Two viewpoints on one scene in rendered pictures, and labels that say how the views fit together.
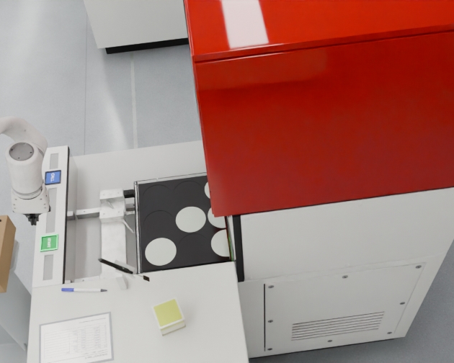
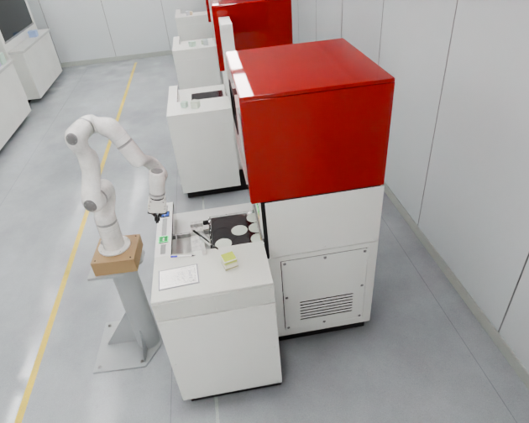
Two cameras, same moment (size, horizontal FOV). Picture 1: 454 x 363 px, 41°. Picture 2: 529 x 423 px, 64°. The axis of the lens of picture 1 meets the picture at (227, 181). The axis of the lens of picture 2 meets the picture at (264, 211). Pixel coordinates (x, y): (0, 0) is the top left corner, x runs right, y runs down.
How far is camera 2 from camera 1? 0.99 m
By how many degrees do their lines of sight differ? 19
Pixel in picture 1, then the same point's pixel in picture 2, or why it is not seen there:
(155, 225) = (220, 233)
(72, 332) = (176, 273)
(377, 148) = (327, 157)
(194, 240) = (241, 238)
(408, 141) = (342, 153)
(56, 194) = (167, 221)
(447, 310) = (394, 309)
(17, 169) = (154, 178)
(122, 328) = (203, 270)
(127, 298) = (206, 258)
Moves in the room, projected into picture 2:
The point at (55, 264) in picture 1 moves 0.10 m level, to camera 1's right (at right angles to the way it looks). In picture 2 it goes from (166, 248) to (184, 245)
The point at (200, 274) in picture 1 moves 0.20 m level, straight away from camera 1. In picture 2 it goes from (245, 246) to (238, 226)
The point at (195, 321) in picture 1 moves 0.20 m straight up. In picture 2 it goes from (243, 264) to (239, 236)
